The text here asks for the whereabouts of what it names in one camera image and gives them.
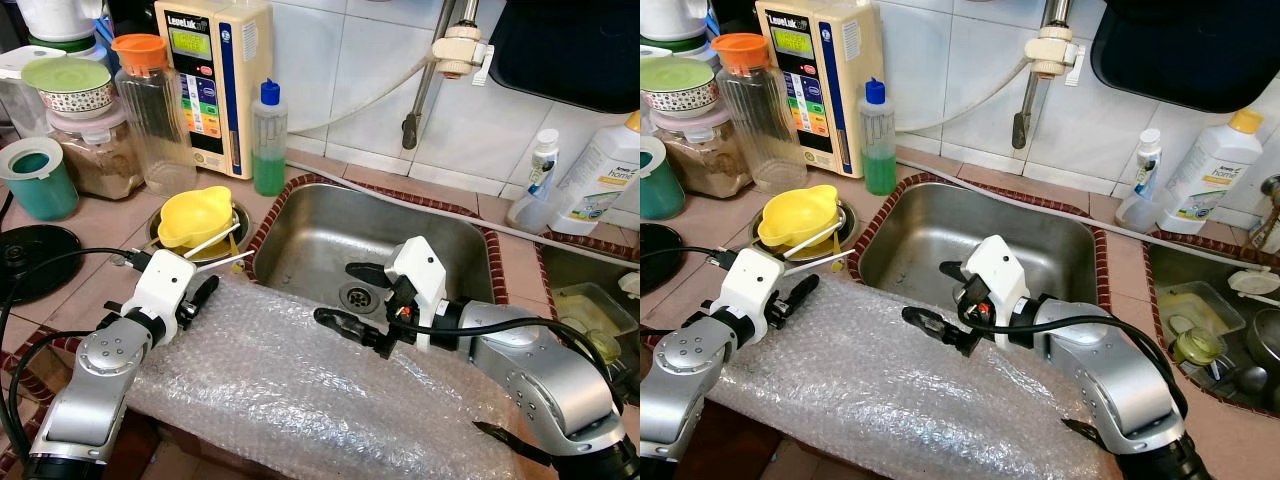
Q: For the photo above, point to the white appliance with green base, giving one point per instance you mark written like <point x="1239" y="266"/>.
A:
<point x="680" y="15"/>
<point x="55" y="15"/>

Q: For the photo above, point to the steel spoon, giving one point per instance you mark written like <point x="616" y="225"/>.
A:
<point x="230" y="262"/>
<point x="825" y="262"/>

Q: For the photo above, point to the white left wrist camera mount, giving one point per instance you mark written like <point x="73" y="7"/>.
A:
<point x="165" y="285"/>
<point x="755" y="285"/>

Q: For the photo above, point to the white detergent bottle yellow cap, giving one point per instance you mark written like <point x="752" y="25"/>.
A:
<point x="1210" y="170"/>
<point x="600" y="180"/>

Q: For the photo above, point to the teal cup with white rim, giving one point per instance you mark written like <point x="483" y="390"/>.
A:
<point x="655" y="180"/>
<point x="38" y="180"/>

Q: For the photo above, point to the steel ladle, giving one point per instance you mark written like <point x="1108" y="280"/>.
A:
<point x="1250" y="378"/>

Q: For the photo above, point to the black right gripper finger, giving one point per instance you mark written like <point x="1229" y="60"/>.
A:
<point x="935" y="328"/>
<point x="955" y="270"/>
<point x="350" y="326"/>
<point x="370" y="273"/>

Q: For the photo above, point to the black round kettle base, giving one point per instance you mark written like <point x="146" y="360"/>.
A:
<point x="655" y="255"/>
<point x="30" y="260"/>

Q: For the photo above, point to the clear plastic container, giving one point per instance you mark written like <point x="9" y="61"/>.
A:
<point x="590" y="300"/>
<point x="1195" y="300"/>

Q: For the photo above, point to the black hanging tray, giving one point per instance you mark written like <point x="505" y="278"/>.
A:
<point x="1190" y="50"/>
<point x="570" y="50"/>

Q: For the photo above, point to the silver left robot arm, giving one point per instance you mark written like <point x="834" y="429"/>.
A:
<point x="690" y="380"/>
<point x="90" y="380"/>

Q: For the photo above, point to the stainless steel sink basin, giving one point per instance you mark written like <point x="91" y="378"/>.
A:
<point x="1180" y="265"/>
<point x="590" y="270"/>
<point x="330" y="240"/>
<point x="930" y="240"/>

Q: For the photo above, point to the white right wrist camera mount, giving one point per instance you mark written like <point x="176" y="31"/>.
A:
<point x="415" y="275"/>
<point x="995" y="272"/>

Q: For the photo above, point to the clear container of brown powder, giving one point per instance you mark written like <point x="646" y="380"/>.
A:
<point x="95" y="155"/>
<point x="710" y="155"/>

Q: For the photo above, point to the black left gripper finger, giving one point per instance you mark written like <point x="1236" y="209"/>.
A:
<point x="803" y="293"/>
<point x="205" y="292"/>

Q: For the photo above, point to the green glass cup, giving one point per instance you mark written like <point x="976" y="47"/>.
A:
<point x="1197" y="345"/>
<point x="605" y="345"/>

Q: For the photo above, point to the clear bubble wrap sheet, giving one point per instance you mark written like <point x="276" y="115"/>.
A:
<point x="300" y="390"/>
<point x="900" y="390"/>

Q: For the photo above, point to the clear jug with white lid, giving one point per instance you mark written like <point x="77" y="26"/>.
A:
<point x="650" y="52"/>
<point x="22" y="95"/>

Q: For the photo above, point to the faucet with cream diverter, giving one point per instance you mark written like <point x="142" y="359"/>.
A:
<point x="1040" y="70"/>
<point x="440" y="70"/>

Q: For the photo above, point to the clear bottle with orange cap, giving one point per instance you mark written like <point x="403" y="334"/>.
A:
<point x="755" y="110"/>
<point x="155" y="110"/>

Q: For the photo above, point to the patterned bowl with green lid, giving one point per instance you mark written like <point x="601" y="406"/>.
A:
<point x="685" y="85"/>
<point x="68" y="85"/>

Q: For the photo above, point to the yellow plastic bowl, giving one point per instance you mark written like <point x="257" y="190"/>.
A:
<point x="795" y="215"/>
<point x="195" y="215"/>

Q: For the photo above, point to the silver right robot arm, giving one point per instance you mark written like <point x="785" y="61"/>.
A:
<point x="1110" y="370"/>
<point x="530" y="370"/>

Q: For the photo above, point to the green liquid bottle blue cap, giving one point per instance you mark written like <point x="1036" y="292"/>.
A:
<point x="878" y="140"/>
<point x="268" y="140"/>

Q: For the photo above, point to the cream water ionizer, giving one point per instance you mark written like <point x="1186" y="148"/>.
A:
<point x="825" y="80"/>
<point x="215" y="80"/>

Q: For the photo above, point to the small stainless steel bowl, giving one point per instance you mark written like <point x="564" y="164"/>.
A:
<point x="1265" y="335"/>

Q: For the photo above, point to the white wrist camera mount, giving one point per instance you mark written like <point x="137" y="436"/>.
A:
<point x="165" y="285"/>
<point x="415" y="275"/>
<point x="755" y="285"/>
<point x="995" y="272"/>

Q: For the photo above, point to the chrome faucet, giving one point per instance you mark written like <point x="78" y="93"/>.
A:
<point x="1270" y="205"/>

